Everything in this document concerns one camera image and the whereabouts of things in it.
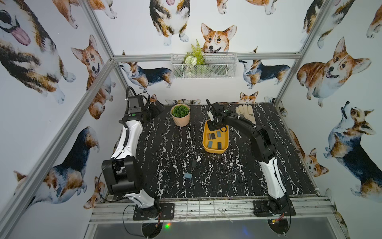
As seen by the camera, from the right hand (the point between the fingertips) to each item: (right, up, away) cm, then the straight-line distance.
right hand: (209, 126), depth 99 cm
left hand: (-28, +12, -14) cm, 33 cm away
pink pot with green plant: (-19, +8, +3) cm, 21 cm away
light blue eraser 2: (+7, -6, +5) cm, 11 cm away
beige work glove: (+31, +11, +18) cm, 38 cm away
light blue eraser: (+1, -12, +1) cm, 12 cm away
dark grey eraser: (-10, -22, -9) cm, 26 cm away
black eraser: (+7, -13, -1) cm, 15 cm away
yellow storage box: (+4, -11, +1) cm, 12 cm away
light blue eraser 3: (-12, -28, -13) cm, 33 cm away
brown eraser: (+2, -7, +3) cm, 8 cm away
